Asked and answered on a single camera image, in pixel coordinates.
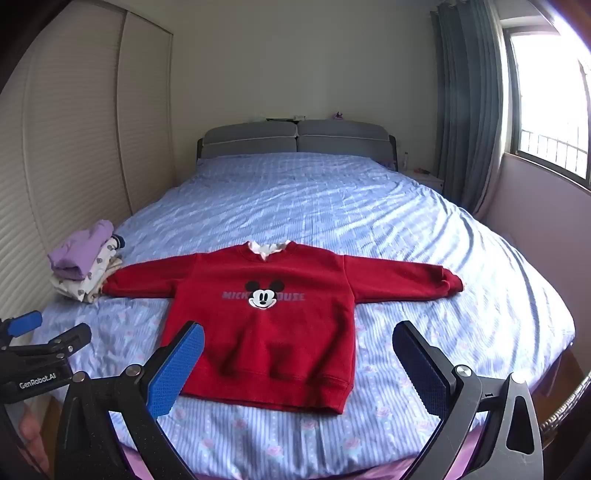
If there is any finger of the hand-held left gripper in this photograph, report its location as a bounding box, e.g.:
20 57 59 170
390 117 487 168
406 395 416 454
0 311 44 348
21 323 92 365

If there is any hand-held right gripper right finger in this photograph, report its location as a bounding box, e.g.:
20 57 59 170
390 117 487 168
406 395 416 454
392 320 544 480

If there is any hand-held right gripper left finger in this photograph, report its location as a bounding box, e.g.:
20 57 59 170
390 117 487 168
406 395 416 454
54 320 206 480

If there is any red cartoon print sweatshirt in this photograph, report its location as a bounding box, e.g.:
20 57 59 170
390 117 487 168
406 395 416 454
102 240 464 414

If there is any person's left hand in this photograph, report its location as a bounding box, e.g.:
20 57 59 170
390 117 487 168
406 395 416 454
18 406 51 464

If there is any folded purple garment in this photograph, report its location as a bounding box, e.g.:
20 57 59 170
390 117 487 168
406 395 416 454
48 220 115 281

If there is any wicker basket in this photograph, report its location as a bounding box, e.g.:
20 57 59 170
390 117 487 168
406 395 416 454
538 369 591 448

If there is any beige slatted wardrobe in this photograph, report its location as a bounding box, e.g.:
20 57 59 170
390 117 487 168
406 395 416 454
0 0 178 319

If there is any white nightstand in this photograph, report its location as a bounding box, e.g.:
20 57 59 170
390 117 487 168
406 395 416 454
399 168 446 195

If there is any blue floral striped bed sheet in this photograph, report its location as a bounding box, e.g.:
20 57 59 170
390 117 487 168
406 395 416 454
28 153 577 476

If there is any grey headboard cushion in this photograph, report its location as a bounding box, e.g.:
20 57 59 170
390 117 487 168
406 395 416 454
296 119 392 163
202 122 297 160

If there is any grey-green curtain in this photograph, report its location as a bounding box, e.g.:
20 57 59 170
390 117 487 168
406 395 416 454
430 0 506 222

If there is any window with railing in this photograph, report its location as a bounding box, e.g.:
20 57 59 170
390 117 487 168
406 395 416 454
501 18 591 190

